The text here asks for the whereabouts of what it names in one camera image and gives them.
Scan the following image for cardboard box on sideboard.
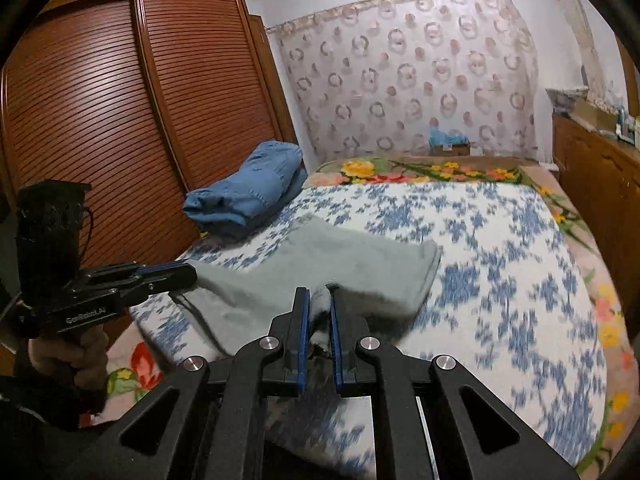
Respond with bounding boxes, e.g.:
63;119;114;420
570;99;616;133

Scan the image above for folded blue denim jeans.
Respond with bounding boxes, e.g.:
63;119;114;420
183;141;307;240

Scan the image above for grey green pants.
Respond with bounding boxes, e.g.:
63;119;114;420
171;216;442;356

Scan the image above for brown louvered wardrobe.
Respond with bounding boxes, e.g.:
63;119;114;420
1;0;295;266

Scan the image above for circle patterned sheer curtain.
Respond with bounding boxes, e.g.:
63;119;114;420
272;0;538;162

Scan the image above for brown wooden sideboard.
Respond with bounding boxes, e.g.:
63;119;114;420
552;114;639;338

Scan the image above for colourful floral blanket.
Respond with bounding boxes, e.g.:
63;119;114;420
79;154;640;480

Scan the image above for cardboard box with blue cloth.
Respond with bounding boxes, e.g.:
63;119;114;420
428;127;471;156

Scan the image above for left hand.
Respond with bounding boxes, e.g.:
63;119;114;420
27;325;108;390

